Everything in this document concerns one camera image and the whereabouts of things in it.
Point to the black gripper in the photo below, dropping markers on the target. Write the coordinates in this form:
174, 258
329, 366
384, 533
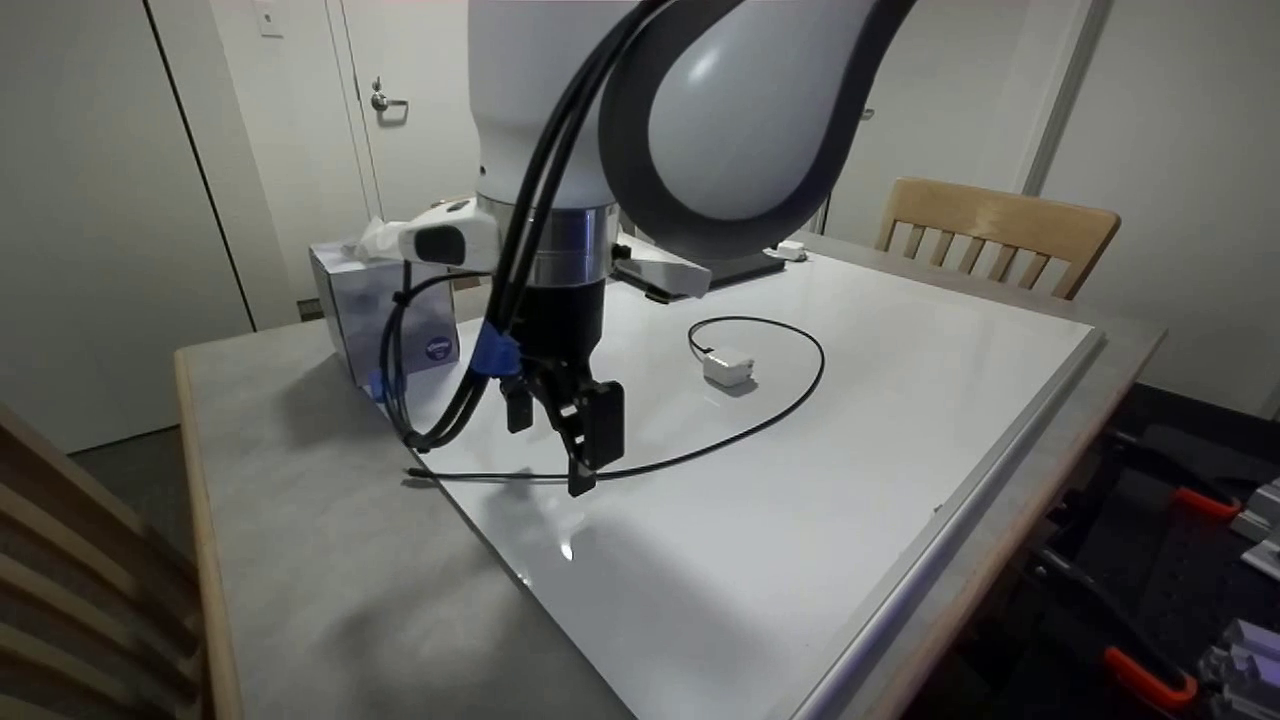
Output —
556, 335

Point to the purple tissue box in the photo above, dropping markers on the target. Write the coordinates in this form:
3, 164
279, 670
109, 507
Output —
351, 314

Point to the white board mat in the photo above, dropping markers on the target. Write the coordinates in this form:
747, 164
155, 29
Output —
866, 507

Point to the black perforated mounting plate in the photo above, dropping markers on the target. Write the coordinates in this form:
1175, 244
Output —
1145, 575

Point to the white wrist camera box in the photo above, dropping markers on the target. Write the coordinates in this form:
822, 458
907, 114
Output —
445, 242

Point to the white wall light switch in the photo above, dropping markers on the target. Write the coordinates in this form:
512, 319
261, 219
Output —
269, 19

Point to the silver aluminium rail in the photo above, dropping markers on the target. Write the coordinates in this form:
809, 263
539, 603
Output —
1245, 664

